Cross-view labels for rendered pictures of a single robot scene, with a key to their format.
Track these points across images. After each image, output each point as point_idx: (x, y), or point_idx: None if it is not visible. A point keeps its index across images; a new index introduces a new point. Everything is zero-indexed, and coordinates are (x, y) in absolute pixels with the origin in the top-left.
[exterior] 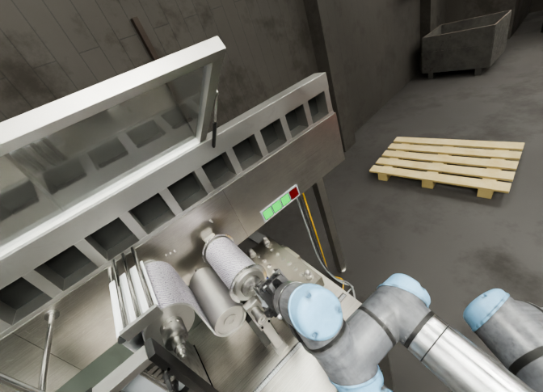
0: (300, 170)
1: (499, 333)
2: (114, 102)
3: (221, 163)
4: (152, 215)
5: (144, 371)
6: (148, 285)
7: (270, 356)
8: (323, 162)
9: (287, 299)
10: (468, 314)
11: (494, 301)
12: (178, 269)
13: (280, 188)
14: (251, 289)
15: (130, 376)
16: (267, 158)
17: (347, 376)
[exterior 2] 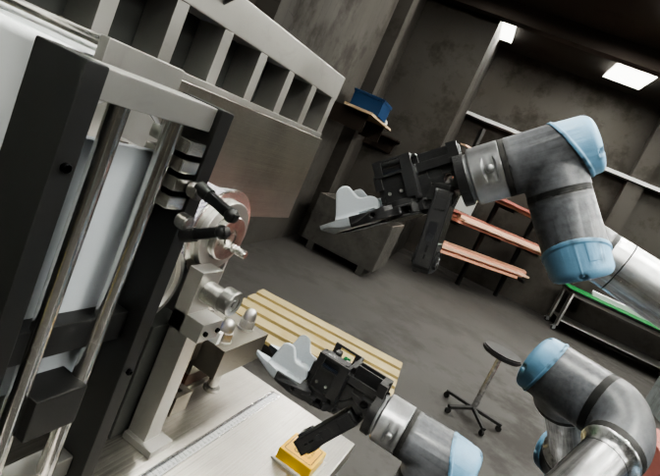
0: (252, 175)
1: (576, 366)
2: None
3: (185, 45)
4: None
5: (181, 134)
6: (92, 50)
7: (122, 457)
8: (274, 192)
9: (538, 129)
10: (535, 356)
11: (561, 343)
12: None
13: (221, 174)
14: (226, 243)
15: (181, 105)
16: (245, 105)
17: (601, 227)
